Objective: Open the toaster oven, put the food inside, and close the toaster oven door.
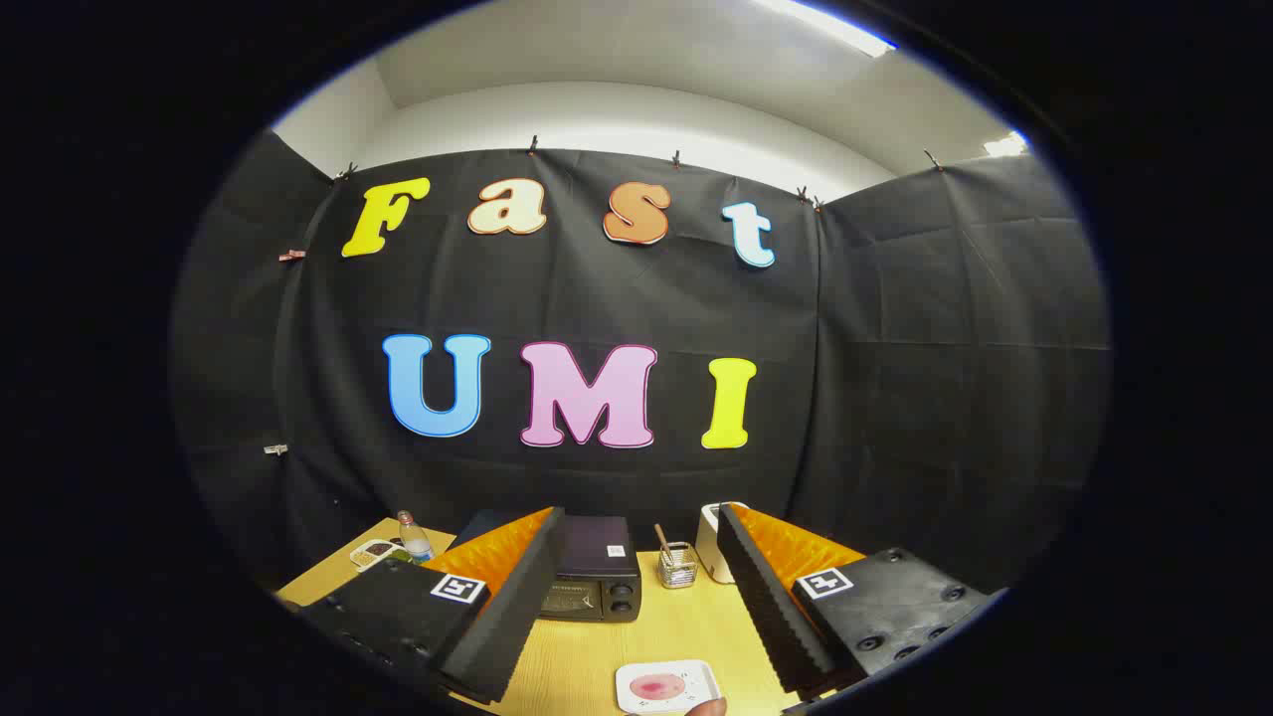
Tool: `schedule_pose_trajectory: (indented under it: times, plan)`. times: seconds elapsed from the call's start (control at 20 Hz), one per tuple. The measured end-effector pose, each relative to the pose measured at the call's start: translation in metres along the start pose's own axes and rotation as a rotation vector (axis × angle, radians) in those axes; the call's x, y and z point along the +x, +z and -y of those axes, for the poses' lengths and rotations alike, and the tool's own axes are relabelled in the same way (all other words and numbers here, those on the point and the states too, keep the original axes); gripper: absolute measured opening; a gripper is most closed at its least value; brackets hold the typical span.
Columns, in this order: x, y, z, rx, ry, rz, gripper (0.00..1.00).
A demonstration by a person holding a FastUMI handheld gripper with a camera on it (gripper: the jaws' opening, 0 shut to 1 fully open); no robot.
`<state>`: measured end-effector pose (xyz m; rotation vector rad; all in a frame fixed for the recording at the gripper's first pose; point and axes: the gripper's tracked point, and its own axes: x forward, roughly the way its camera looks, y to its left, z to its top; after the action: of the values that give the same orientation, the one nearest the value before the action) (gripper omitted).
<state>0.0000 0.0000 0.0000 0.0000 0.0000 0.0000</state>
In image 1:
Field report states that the white pop-up toaster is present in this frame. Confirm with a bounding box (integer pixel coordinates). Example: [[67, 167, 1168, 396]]
[[695, 502, 749, 585]]

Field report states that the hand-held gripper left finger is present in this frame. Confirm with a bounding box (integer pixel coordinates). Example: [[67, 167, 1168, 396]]
[[298, 505, 568, 705]]

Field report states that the black toaster oven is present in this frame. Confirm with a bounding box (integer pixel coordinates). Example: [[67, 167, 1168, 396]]
[[453, 509, 643, 624]]

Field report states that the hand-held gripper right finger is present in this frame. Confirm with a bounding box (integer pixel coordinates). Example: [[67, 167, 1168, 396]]
[[716, 502, 996, 697]]

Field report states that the long ceiling light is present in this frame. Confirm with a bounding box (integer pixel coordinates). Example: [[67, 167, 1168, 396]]
[[756, 0, 898, 59]]

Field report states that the clear plastic water bottle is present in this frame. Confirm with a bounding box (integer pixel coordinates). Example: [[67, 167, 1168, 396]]
[[397, 510, 436, 565]]

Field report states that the wire utensil holder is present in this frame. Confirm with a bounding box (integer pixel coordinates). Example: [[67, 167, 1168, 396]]
[[657, 542, 699, 590]]

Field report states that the white divided snack dish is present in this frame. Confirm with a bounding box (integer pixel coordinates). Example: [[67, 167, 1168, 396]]
[[350, 538, 409, 572]]

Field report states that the white square plate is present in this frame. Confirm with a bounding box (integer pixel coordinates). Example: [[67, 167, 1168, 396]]
[[615, 659, 721, 715]]

